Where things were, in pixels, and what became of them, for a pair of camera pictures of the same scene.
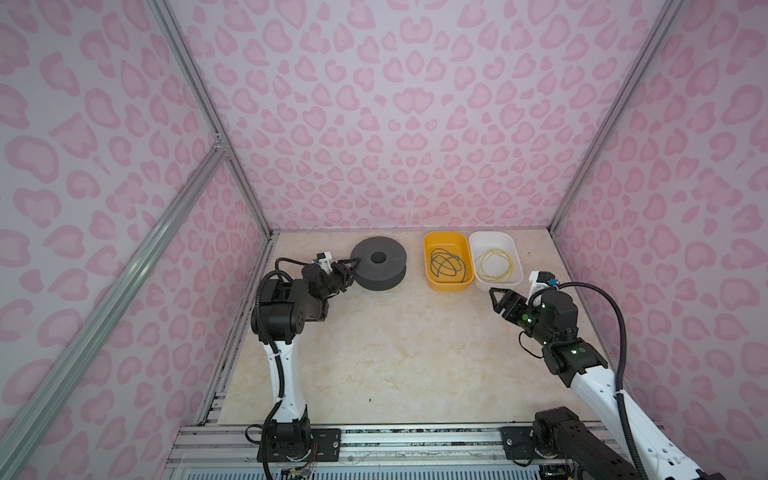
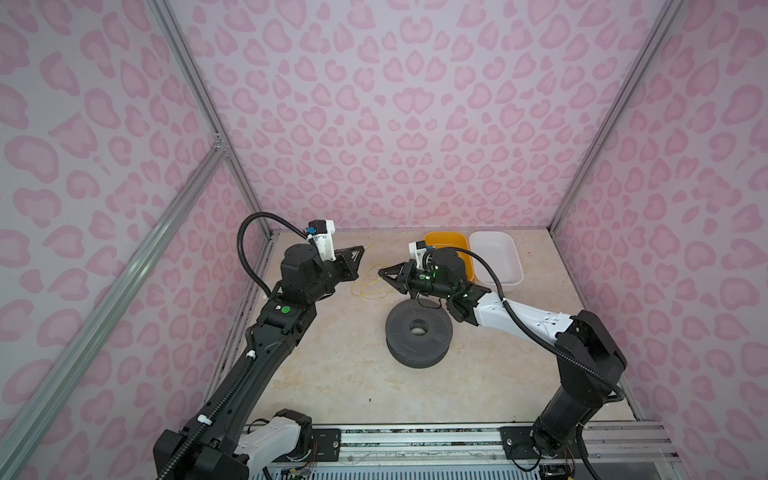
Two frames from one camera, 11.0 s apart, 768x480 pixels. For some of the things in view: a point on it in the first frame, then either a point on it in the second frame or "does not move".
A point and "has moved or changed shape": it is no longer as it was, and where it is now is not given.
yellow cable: (489, 277) has moved or changed shape
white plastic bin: (496, 260) does not move
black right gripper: (520, 302) to (405, 282)
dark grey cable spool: (382, 265) to (418, 351)
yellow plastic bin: (449, 260) does not move
